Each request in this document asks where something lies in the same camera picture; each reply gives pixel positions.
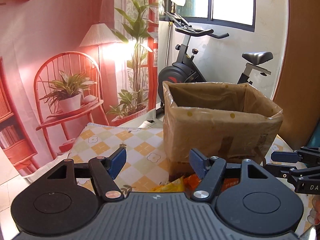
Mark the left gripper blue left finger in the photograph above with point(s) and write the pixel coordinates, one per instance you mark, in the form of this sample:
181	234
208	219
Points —
116	162

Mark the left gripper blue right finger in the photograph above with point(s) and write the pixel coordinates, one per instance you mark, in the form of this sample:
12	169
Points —
199	163

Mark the red spicy snack packet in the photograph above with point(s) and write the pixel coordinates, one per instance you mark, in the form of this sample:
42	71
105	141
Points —
192	182

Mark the yellow snack bag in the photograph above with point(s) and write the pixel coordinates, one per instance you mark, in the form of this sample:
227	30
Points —
174	186

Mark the checkered floral tablecloth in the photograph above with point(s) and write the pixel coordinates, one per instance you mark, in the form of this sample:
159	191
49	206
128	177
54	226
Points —
232	201

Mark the cardboard box with plastic liner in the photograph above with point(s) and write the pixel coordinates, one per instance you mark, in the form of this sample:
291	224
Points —
230	121

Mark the wooden headboard panel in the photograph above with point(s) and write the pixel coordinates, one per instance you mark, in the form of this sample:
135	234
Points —
297	92

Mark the printed room backdrop cloth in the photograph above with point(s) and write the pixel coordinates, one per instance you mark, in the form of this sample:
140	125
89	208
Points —
63	64

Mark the window with dark frame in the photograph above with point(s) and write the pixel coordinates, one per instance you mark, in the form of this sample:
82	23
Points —
238	14

